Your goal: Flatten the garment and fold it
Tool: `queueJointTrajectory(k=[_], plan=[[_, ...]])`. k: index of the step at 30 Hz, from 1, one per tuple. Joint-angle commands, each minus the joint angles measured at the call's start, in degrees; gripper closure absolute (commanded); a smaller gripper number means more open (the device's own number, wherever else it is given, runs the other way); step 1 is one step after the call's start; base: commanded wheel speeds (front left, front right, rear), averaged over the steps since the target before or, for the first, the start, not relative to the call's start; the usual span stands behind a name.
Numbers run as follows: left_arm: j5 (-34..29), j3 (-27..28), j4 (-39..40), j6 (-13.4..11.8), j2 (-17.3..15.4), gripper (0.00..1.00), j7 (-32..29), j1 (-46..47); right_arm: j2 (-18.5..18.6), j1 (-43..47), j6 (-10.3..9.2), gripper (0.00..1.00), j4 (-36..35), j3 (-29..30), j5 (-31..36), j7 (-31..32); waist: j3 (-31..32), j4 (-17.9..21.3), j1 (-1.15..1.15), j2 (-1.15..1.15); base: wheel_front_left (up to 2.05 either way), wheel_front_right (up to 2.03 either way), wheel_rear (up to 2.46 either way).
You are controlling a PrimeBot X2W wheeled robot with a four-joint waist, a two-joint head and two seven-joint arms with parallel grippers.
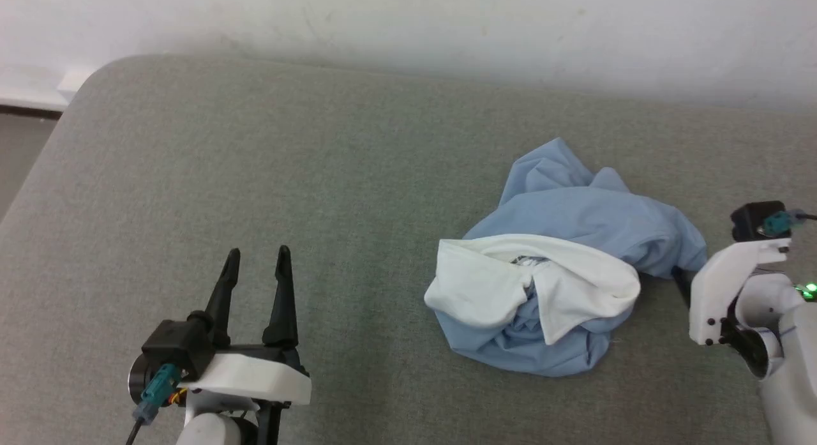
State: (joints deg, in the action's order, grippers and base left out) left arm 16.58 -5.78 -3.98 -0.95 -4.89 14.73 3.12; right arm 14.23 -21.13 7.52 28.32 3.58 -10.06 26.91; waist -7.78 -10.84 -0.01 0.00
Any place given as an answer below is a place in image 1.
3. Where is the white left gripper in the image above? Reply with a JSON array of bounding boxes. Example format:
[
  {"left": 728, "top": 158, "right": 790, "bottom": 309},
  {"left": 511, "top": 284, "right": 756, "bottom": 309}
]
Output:
[{"left": 180, "top": 245, "right": 312, "bottom": 445}]

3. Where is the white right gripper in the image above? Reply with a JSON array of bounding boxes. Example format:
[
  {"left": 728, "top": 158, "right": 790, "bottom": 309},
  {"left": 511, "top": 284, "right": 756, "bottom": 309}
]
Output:
[{"left": 671, "top": 239, "right": 793, "bottom": 347}]

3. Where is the light blue white garment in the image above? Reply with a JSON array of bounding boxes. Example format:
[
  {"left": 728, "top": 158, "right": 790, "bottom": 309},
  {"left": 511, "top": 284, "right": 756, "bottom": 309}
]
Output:
[{"left": 424, "top": 137, "right": 708, "bottom": 377}]

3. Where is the grey-green fabric sofa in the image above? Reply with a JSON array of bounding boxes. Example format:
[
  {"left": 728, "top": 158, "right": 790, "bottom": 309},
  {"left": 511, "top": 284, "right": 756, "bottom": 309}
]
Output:
[{"left": 0, "top": 54, "right": 817, "bottom": 445}]

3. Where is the white skirting board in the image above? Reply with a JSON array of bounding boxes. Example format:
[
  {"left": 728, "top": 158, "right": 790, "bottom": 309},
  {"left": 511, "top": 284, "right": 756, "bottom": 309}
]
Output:
[{"left": 0, "top": 63, "right": 98, "bottom": 121}]

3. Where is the black cable teal plug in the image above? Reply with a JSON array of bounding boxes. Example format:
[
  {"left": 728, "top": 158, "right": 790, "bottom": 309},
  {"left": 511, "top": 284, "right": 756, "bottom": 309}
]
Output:
[
  {"left": 758, "top": 210, "right": 817, "bottom": 238},
  {"left": 125, "top": 363, "right": 181, "bottom": 445}
]

